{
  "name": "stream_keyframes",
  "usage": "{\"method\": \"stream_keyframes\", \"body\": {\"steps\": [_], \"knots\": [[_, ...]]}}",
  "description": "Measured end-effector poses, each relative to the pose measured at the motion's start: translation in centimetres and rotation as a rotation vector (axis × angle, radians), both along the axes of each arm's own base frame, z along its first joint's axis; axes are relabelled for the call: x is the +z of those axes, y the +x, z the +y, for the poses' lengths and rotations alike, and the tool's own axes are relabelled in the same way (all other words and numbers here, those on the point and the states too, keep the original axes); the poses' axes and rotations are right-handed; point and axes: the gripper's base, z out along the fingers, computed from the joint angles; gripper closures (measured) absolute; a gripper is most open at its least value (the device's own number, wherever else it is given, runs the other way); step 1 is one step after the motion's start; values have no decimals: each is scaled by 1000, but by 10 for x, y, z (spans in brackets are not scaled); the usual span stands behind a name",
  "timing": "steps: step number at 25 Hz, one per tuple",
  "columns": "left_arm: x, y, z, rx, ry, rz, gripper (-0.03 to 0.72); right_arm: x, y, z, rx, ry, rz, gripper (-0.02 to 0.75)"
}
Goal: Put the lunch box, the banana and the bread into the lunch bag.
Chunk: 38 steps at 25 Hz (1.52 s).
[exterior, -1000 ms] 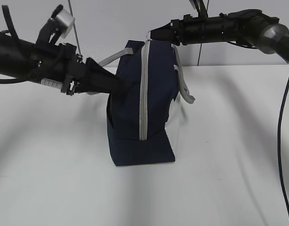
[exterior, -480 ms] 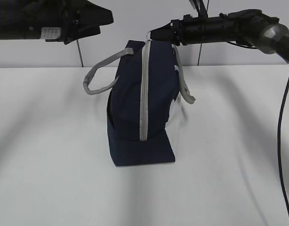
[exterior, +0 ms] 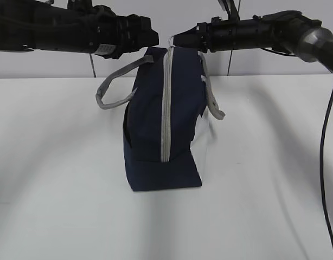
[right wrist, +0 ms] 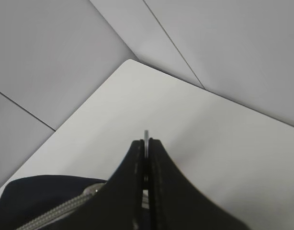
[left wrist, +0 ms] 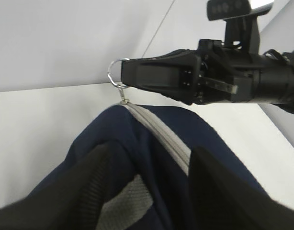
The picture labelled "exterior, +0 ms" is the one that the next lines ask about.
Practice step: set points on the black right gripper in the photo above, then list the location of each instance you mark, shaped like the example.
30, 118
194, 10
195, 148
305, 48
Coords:
199, 37

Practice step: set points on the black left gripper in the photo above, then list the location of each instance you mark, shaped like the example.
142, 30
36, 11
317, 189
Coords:
117, 35

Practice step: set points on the navy and white lunch bag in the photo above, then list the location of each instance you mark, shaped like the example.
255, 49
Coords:
165, 125

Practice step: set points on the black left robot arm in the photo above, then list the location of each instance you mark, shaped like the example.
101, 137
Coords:
81, 27

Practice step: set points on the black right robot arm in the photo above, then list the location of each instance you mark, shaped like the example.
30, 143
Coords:
287, 32

